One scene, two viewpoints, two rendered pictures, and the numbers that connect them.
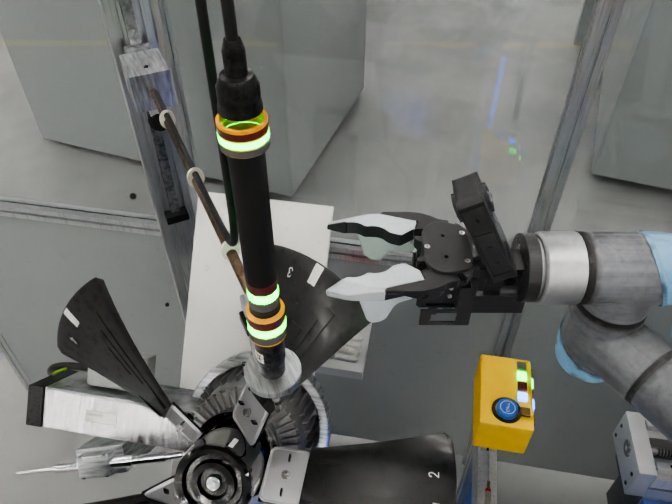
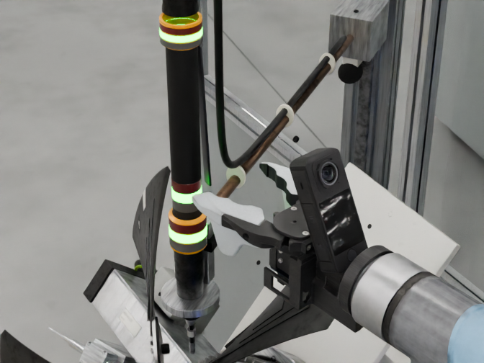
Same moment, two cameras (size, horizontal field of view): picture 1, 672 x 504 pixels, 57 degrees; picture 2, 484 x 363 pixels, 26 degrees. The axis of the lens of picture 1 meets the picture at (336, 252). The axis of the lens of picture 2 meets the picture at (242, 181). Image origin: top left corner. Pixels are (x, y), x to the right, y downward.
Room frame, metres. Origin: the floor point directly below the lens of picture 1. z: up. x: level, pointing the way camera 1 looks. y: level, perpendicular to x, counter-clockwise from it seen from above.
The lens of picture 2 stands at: (-0.16, -0.69, 2.26)
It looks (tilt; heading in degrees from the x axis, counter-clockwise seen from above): 33 degrees down; 48
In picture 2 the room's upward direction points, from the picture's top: straight up
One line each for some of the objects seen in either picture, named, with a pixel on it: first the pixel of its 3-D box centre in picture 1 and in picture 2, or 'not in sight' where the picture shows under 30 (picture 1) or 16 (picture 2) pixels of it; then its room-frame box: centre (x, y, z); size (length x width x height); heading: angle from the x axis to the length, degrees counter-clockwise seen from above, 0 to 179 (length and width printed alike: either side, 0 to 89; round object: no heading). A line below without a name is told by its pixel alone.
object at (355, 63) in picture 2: (158, 117); (350, 68); (0.97, 0.32, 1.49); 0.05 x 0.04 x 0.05; 25
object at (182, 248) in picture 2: (267, 327); (188, 237); (0.44, 0.08, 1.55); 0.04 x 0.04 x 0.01
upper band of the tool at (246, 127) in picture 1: (243, 132); (181, 29); (0.44, 0.08, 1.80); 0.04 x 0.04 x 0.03
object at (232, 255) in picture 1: (195, 177); (286, 116); (0.72, 0.21, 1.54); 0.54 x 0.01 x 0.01; 25
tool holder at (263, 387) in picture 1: (267, 344); (192, 262); (0.45, 0.08, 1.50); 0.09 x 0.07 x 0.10; 25
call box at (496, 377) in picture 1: (501, 404); not in sight; (0.66, -0.33, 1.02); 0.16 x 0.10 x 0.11; 170
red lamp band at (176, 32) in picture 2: (242, 124); (181, 22); (0.44, 0.08, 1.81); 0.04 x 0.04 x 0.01
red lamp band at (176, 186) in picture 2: (261, 280); (186, 181); (0.44, 0.08, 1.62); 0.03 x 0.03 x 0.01
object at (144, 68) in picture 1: (147, 78); (359, 25); (1.01, 0.34, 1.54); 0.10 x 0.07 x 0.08; 25
